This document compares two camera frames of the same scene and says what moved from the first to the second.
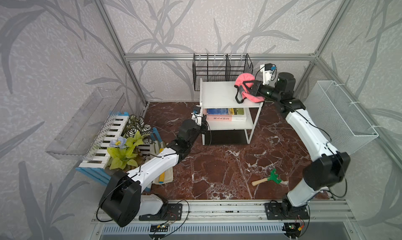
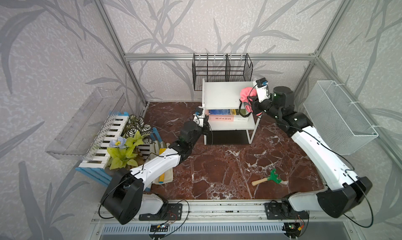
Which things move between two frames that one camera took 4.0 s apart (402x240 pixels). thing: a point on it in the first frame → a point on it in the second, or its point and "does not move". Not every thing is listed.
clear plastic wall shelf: x=79 y=137 does not move
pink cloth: x=243 y=91 → x=245 y=93
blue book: x=219 y=111 does not move
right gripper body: x=269 y=92 → x=259 y=107
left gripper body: x=197 y=129 does not move
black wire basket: x=220 y=67 does not move
